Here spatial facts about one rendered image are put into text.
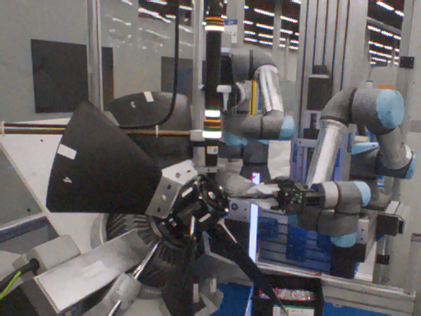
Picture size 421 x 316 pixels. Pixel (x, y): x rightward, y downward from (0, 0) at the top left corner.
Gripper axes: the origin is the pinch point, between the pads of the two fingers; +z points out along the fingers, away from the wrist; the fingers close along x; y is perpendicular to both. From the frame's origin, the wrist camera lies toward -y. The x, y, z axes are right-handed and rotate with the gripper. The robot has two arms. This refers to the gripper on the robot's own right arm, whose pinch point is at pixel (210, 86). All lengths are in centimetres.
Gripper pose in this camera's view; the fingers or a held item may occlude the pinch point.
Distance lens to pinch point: 107.9
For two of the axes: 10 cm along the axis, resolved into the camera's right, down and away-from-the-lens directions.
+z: -1.6, 2.2, -9.6
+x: -9.9, -0.8, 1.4
